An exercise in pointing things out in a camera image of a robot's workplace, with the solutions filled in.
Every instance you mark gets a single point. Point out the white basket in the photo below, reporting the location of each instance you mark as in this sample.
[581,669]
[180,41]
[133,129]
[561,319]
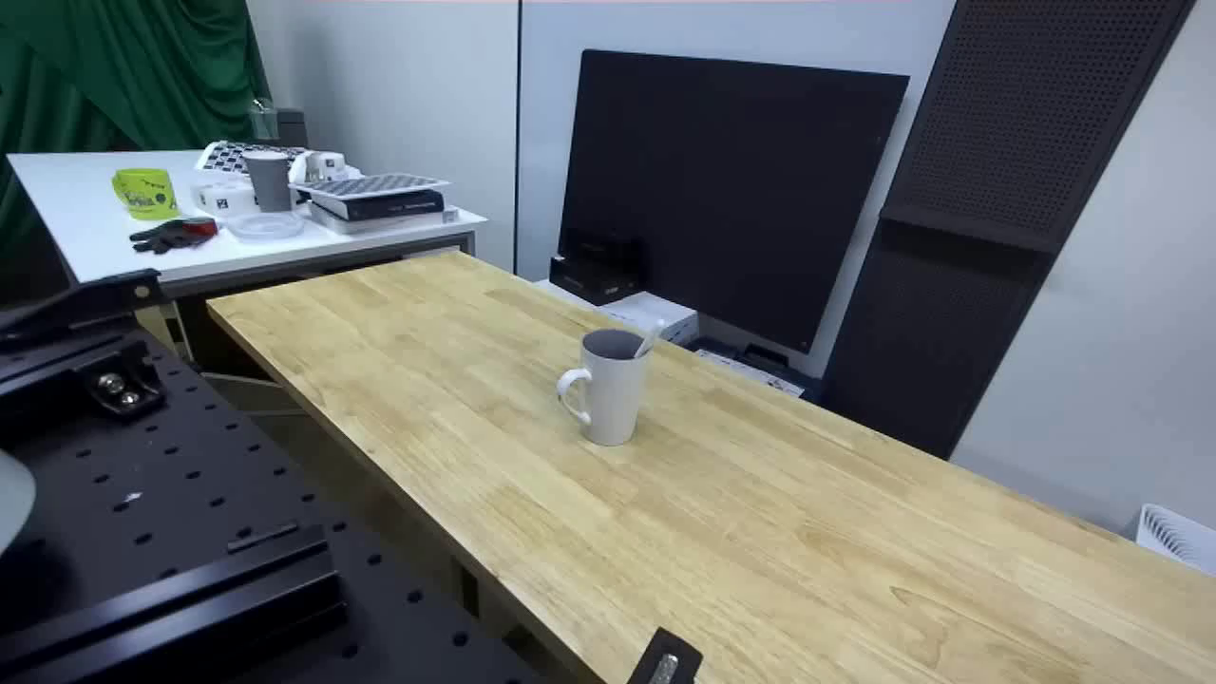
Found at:
[1174,539]

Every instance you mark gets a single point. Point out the black metal bracket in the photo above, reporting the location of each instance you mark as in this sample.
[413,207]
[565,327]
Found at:
[124,390]

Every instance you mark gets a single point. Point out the white ceramic mug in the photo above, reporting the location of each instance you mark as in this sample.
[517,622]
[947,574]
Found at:
[607,390]

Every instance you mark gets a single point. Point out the white side table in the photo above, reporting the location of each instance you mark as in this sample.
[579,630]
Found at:
[94,228]

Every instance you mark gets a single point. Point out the yellow green pouch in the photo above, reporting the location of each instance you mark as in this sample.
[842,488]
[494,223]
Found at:
[147,190]

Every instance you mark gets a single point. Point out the green curtain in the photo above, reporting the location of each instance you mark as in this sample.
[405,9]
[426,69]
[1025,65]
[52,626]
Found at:
[125,72]

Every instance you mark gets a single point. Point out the black perforated breadboard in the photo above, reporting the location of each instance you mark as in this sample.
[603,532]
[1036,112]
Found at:
[185,549]

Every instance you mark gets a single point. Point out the black perforated panel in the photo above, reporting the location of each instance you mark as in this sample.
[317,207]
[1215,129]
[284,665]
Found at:
[1018,119]

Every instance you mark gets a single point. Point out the black table clamp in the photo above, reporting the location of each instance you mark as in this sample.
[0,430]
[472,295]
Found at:
[666,660]

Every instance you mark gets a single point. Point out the red black tool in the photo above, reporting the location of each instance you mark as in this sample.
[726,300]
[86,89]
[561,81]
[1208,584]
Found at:
[172,235]

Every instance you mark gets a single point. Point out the black keyboard box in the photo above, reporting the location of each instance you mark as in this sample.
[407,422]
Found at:
[357,204]

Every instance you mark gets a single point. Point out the grey cup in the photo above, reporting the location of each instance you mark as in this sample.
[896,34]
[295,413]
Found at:
[269,173]

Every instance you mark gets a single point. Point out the white box under monitor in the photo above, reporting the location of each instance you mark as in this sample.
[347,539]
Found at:
[656,316]

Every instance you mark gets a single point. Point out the large black monitor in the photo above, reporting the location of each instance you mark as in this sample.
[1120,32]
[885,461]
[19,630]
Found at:
[723,185]

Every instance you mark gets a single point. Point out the clear plastic lid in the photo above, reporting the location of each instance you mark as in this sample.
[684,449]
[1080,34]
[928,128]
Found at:
[269,227]

